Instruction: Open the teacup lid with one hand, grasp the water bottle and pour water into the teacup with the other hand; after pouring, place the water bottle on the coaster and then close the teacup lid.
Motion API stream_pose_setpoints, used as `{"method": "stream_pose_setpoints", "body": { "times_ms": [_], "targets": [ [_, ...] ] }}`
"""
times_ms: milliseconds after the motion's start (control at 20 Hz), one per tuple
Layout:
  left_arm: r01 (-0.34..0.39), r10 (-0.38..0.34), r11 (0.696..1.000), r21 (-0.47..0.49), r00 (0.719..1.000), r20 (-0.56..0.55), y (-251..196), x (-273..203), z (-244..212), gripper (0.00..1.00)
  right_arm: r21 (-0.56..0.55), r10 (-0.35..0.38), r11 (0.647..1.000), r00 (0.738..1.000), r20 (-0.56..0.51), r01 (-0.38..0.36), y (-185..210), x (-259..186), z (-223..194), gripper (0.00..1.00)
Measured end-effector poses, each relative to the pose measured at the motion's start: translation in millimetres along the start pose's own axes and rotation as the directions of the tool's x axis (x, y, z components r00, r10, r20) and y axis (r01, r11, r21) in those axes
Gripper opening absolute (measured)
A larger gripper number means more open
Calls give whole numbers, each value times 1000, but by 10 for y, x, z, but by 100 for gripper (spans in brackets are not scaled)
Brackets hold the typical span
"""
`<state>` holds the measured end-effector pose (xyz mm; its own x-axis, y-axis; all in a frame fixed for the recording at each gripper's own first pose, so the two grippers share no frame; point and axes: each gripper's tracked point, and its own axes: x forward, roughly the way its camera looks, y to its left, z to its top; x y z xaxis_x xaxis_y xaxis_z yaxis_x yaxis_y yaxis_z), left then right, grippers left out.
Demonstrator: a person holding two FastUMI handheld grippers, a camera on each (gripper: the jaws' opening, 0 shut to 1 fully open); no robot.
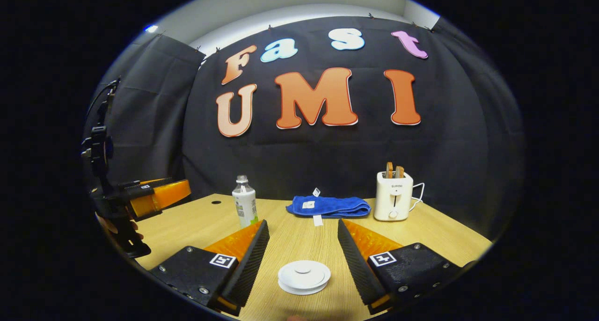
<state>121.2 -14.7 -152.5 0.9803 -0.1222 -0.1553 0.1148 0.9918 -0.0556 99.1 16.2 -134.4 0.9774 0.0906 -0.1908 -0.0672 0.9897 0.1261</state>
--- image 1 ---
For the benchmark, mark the white saucer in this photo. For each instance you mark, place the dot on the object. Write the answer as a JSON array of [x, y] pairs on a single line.
[[304, 293]]

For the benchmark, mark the blue folded towel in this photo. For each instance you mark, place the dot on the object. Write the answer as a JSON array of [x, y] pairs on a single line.
[[327, 206]]

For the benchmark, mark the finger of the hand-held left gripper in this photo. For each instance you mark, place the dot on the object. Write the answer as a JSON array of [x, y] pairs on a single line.
[[140, 185], [168, 194]]

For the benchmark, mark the black backdrop cloth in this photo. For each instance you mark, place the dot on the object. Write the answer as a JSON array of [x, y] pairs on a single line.
[[304, 157]]

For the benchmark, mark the clear water bottle green base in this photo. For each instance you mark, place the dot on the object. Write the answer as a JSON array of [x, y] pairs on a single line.
[[244, 204]]

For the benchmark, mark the white teacup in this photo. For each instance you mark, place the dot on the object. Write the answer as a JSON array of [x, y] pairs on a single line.
[[299, 288]]

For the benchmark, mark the white toaster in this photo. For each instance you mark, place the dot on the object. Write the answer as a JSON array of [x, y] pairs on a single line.
[[393, 199]]

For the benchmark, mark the white teacup lid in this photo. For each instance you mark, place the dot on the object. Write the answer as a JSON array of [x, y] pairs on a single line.
[[304, 276]]

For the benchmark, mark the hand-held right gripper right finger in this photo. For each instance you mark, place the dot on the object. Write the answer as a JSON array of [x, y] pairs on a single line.
[[358, 269]]

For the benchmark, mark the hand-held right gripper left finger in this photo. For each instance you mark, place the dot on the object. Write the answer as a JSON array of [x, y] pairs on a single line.
[[248, 269]]

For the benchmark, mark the brown bread slice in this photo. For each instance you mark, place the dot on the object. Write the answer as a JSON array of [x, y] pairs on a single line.
[[399, 171], [389, 170]]

